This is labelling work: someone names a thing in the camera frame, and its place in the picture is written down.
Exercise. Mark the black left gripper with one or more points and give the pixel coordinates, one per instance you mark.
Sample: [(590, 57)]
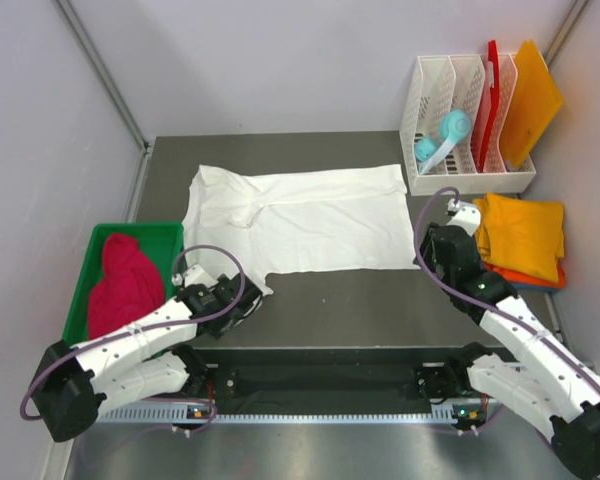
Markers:
[(240, 315)]

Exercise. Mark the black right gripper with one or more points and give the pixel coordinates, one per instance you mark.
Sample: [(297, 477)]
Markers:
[(426, 247)]

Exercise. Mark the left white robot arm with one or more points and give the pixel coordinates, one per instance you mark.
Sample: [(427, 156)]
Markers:
[(76, 385)]

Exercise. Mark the white t-shirt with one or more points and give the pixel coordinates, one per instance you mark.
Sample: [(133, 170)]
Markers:
[(334, 220)]

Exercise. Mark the white file organizer rack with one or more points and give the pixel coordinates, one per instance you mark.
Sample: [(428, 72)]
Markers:
[(444, 83)]

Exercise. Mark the red folder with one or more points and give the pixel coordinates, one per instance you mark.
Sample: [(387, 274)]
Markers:
[(488, 107)]

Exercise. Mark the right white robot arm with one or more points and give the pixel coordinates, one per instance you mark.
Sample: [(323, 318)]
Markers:
[(554, 391)]

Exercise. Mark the green plastic bin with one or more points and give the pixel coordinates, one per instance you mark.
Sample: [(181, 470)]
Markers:
[(161, 242)]

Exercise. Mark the orange folded t-shirt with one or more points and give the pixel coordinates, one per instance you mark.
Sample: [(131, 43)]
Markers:
[(517, 277)]

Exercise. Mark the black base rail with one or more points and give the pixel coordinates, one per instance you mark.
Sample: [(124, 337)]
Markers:
[(333, 380)]

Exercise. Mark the orange folder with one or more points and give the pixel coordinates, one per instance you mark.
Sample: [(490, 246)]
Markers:
[(535, 102)]

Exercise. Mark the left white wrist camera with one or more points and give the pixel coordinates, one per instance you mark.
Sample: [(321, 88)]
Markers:
[(194, 275)]

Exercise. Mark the yellow folded t-shirt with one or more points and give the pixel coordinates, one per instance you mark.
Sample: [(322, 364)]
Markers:
[(520, 235)]

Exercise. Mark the magenta t-shirt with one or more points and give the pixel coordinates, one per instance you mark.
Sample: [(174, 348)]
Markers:
[(131, 287)]

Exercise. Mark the blue folded t-shirt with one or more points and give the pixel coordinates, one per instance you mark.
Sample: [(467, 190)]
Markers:
[(534, 287)]

